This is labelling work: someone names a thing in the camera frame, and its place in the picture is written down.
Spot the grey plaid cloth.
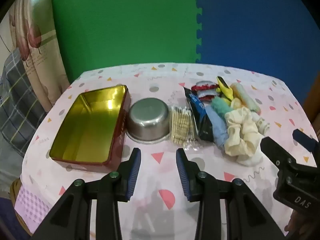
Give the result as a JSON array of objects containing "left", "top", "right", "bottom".
[{"left": 0, "top": 47, "right": 48, "bottom": 150}]

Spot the brown cardboard box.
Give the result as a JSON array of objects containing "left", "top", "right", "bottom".
[{"left": 302, "top": 66, "right": 320, "bottom": 135}]

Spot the person's right hand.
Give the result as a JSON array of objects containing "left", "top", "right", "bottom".
[{"left": 284, "top": 209, "right": 302, "bottom": 240}]

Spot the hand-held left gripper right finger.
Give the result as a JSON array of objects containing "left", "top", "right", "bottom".
[{"left": 176, "top": 148, "right": 287, "bottom": 240}]

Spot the teal fuzzy sock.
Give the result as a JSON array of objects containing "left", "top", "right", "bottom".
[{"left": 211, "top": 97, "right": 232, "bottom": 118}]

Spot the yellow black fabric item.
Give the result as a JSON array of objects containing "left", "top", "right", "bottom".
[{"left": 216, "top": 76, "right": 234, "bottom": 100}]

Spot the green foam mat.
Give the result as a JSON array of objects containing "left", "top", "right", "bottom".
[{"left": 51, "top": 0, "right": 203, "bottom": 83}]

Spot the pink patterned tablecloth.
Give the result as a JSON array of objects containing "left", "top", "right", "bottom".
[{"left": 21, "top": 62, "right": 320, "bottom": 240}]

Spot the beige floral curtain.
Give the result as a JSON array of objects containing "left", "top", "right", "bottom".
[{"left": 9, "top": 0, "right": 70, "bottom": 113}]

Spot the blue foam mat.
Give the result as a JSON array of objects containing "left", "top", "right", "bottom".
[{"left": 195, "top": 0, "right": 316, "bottom": 105}]

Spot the cream scrunchie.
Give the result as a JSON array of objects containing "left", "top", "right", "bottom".
[{"left": 224, "top": 107, "right": 265, "bottom": 155}]

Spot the red tin box gold inside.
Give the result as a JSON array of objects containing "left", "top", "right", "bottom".
[{"left": 49, "top": 85, "right": 132, "bottom": 173}]

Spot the lilac checkered cloth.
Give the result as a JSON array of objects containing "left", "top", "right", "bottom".
[{"left": 14, "top": 187, "right": 53, "bottom": 230}]

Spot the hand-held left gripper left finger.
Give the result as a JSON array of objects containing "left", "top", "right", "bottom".
[{"left": 30, "top": 147, "right": 142, "bottom": 240}]

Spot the steel bowl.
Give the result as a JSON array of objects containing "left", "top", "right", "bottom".
[{"left": 126, "top": 97, "right": 173, "bottom": 144}]

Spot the black blue snack packet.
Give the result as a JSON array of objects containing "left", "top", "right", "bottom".
[{"left": 183, "top": 86, "right": 215, "bottom": 142}]

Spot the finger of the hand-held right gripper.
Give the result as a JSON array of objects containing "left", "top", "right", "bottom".
[
  {"left": 260, "top": 136, "right": 297, "bottom": 171},
  {"left": 292, "top": 129, "right": 320, "bottom": 153}
]

